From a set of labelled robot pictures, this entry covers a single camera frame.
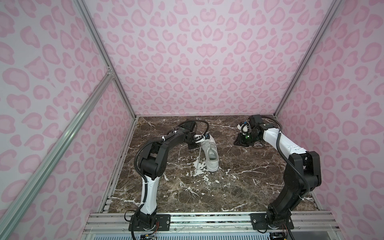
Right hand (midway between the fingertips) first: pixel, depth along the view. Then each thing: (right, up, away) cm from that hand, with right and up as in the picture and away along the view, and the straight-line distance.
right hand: (236, 141), depth 88 cm
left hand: (-23, 0, +12) cm, 25 cm away
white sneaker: (-15, -5, 0) cm, 16 cm away
